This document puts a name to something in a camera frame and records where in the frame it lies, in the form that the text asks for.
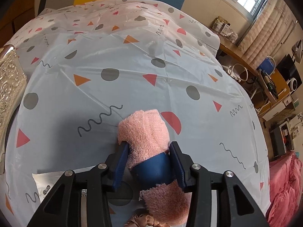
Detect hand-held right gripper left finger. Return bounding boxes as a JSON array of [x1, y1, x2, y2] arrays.
[[27, 144, 130, 227]]

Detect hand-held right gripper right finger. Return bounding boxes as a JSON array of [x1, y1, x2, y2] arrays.
[[169, 141, 270, 227]]

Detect pink towel with blue band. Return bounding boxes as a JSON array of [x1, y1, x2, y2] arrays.
[[118, 109, 193, 226]]

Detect brown scrunchie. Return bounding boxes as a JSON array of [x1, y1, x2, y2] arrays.
[[124, 213, 171, 227]]

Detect clear plastic bag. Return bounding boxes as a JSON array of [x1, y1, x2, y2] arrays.
[[32, 172, 84, 204]]

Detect pink blanket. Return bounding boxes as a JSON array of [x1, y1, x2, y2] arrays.
[[265, 151, 303, 227]]

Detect white storage rack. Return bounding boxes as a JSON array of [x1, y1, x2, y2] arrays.
[[270, 113, 303, 157]]

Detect patterned white tablecloth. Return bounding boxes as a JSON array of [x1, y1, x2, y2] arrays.
[[0, 0, 271, 227]]

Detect wooden desk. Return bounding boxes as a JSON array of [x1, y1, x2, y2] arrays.
[[216, 34, 299, 121]]

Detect blue jug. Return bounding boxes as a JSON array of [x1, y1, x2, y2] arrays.
[[257, 56, 276, 75]]

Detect small boxes on sill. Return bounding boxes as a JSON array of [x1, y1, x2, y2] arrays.
[[211, 16, 238, 44]]

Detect beige curtain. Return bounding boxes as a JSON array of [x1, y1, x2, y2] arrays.
[[237, 0, 298, 69]]

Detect white desk lamp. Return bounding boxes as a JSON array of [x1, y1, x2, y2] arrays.
[[291, 40, 303, 60]]

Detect white looped cable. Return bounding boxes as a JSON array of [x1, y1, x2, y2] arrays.
[[227, 63, 249, 82]]

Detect green handled tools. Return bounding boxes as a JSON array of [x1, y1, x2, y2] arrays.
[[260, 69, 280, 100]]

